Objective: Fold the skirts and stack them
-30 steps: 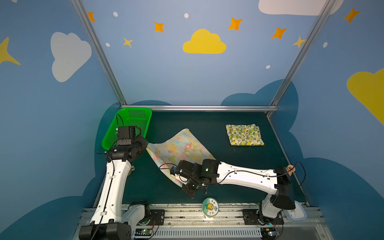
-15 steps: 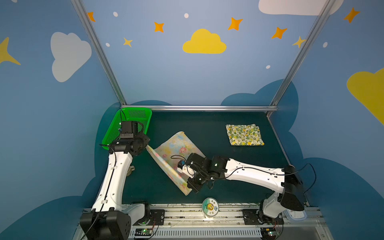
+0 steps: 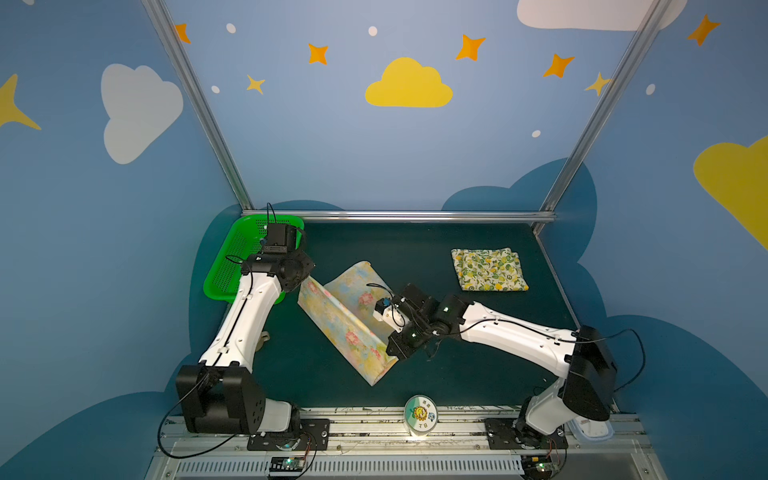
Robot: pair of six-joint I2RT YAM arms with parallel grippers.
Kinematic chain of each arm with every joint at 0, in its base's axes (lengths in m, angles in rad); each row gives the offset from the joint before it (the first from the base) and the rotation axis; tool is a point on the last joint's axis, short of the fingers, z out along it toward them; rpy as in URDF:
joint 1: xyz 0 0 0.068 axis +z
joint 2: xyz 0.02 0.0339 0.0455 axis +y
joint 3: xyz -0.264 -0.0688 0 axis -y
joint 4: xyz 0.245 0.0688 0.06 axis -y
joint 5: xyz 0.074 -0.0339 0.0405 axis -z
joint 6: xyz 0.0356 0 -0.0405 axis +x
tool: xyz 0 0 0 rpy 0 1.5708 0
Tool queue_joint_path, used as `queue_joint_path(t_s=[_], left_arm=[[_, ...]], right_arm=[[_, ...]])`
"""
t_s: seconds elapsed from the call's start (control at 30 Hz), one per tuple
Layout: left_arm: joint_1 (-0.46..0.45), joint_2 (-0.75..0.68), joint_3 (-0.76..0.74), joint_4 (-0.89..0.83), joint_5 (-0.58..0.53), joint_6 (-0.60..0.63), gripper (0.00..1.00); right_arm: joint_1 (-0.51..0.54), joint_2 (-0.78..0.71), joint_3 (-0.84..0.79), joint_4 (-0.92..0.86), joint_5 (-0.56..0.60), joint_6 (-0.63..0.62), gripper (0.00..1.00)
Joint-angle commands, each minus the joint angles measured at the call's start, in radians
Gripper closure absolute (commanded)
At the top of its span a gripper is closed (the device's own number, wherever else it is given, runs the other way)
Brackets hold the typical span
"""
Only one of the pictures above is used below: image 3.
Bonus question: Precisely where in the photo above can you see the pastel floral skirt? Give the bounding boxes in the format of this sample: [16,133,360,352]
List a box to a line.
[298,261,397,386]

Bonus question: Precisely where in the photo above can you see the lemon print skirt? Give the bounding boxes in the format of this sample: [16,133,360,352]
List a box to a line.
[451,248,529,292]

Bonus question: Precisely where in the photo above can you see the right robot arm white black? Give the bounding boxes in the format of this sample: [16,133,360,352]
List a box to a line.
[374,284,620,445]

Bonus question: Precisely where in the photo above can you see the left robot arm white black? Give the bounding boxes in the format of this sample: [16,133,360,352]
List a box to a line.
[175,204,315,442]

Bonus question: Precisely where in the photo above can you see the green plastic basket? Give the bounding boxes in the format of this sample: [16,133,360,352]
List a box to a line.
[204,213,305,303]

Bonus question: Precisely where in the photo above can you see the grey ceramic mug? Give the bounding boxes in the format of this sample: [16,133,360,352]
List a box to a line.
[255,331,270,352]

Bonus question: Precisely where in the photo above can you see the round white green tape dispenser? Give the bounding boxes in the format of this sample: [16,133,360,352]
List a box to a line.
[404,395,438,437]

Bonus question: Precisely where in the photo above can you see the right green circuit board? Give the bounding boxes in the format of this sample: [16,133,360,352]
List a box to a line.
[520,456,555,480]

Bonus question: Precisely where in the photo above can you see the green circuit board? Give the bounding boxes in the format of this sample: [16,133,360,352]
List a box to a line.
[267,456,307,479]
[520,456,555,480]

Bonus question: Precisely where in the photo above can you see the white square clock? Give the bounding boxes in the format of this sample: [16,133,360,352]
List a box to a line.
[568,416,615,443]

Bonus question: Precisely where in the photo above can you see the left green circuit board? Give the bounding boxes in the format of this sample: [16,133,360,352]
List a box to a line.
[267,456,307,479]

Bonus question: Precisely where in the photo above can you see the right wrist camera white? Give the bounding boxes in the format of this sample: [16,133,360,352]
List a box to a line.
[373,298,407,332]

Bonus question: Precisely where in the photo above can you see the rear aluminium frame bar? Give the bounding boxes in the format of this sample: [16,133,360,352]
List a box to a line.
[277,210,556,224]

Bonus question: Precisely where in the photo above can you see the aluminium rail base frame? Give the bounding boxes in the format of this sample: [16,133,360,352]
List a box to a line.
[145,406,666,479]

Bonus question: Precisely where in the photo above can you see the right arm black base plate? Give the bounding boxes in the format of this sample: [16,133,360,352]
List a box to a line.
[483,418,568,450]

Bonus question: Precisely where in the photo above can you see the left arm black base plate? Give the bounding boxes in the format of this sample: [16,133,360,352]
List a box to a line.
[247,418,331,452]

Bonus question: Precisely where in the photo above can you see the left aluminium frame post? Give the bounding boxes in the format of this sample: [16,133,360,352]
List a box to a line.
[141,0,253,211]

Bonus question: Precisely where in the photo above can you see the aluminium frame post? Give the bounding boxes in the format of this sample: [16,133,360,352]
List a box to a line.
[539,0,672,223]
[141,0,253,211]

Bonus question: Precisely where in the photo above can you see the right aluminium frame post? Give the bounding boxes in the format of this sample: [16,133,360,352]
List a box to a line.
[539,0,672,223]

